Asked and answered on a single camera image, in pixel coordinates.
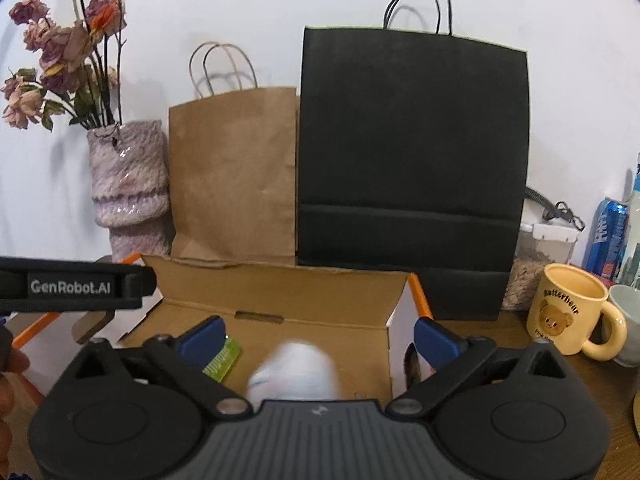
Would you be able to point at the person's left hand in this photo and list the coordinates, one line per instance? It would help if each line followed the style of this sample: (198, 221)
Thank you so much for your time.
(10, 395)

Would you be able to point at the blue drink can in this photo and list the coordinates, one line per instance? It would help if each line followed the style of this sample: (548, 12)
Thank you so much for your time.
(605, 240)

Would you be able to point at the yellow bear mug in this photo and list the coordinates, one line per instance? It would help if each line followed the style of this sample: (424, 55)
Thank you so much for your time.
(562, 315)

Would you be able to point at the pale grey cup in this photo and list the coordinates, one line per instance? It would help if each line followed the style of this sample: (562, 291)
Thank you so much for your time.
(625, 310)

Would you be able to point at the green packet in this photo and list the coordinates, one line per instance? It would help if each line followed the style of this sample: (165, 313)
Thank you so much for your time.
(222, 360)

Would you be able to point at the clear tall bottle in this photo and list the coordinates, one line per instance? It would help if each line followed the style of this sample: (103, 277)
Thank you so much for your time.
(632, 230)

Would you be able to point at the white plastic bottle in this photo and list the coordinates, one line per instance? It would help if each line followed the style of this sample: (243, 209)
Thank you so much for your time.
(295, 370)

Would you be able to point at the red cardboard box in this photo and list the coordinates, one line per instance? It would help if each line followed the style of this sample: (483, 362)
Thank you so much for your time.
(310, 305)

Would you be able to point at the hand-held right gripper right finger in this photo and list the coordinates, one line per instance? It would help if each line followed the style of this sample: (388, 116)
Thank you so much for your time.
(435, 342)

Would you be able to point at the clear food container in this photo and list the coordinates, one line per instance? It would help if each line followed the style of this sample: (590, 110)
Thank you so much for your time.
(542, 260)

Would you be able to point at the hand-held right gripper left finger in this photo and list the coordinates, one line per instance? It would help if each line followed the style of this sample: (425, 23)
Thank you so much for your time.
(202, 342)

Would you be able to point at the black paper bag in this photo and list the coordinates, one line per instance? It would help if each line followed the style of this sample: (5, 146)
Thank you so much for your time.
(410, 160)

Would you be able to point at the dried rose bouquet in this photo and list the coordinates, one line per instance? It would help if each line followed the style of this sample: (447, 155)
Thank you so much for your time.
(60, 45)

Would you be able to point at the pink textured vase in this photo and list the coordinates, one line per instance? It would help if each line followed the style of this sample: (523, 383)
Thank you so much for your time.
(130, 180)

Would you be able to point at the brown paper bag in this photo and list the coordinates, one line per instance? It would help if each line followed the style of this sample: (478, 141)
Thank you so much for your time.
(235, 175)

